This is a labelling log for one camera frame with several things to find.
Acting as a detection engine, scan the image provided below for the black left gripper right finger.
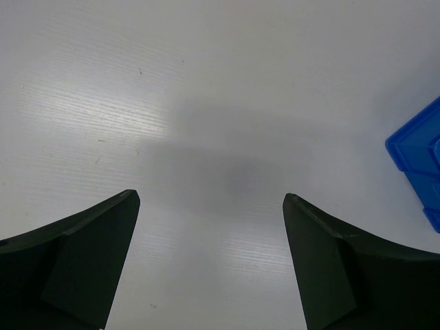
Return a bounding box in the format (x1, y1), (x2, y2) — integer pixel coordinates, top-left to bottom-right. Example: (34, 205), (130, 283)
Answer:
(283, 194), (439, 329)

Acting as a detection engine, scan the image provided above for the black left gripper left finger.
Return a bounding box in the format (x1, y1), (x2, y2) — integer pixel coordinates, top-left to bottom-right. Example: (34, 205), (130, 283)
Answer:
(1, 190), (140, 329)

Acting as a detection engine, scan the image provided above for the blue plastic divided bin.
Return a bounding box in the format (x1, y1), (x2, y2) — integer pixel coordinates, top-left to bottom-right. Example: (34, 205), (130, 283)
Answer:
(385, 99), (439, 232)

